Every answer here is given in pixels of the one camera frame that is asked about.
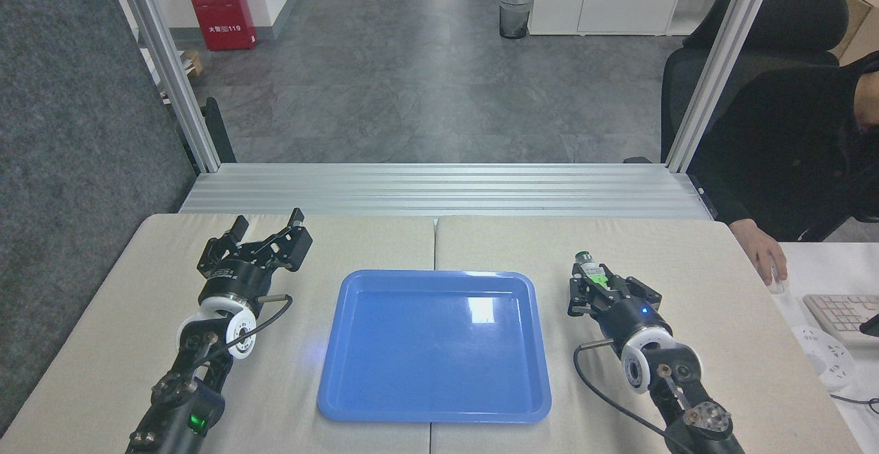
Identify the white keyboard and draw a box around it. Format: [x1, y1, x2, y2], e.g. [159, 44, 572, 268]
[802, 293, 879, 349]

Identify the black partition foot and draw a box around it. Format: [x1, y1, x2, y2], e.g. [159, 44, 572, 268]
[201, 96, 237, 165]

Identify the red fire extinguisher box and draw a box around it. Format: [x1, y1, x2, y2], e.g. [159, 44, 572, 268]
[180, 0, 258, 52]

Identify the blue plastic tray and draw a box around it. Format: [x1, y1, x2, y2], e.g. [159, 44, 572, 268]
[317, 269, 553, 424]

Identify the silver aluminium post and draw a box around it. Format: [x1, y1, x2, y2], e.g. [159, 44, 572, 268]
[102, 0, 222, 174]
[664, 0, 781, 174]

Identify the thin black desk cable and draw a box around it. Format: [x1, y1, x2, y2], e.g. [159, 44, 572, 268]
[829, 393, 879, 416]

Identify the green grey switch part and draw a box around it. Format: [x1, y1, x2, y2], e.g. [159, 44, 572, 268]
[573, 250, 613, 291]

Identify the black office chair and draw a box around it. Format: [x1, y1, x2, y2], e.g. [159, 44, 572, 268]
[660, 0, 851, 163]

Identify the brown cardboard box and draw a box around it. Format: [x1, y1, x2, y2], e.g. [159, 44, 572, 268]
[790, 0, 879, 65]

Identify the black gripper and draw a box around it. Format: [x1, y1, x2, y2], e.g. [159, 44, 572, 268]
[198, 208, 314, 304]
[567, 268, 672, 354]

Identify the grey felt partition panel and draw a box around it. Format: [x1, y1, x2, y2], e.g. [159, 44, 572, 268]
[0, 0, 201, 435]

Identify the person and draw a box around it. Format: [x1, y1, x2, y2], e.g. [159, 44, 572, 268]
[689, 49, 879, 244]

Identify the white power strip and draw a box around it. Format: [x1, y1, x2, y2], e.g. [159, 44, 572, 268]
[790, 325, 858, 392]

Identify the ribbed aluminium rail platform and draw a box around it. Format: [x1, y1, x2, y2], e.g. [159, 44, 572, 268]
[178, 162, 716, 220]

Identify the white desk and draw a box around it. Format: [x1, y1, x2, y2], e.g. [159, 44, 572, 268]
[769, 241, 879, 454]

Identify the person's hand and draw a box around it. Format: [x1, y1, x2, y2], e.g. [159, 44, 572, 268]
[729, 218, 790, 287]

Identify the grey mesh trash bin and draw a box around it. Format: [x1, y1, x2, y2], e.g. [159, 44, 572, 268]
[498, 0, 534, 41]

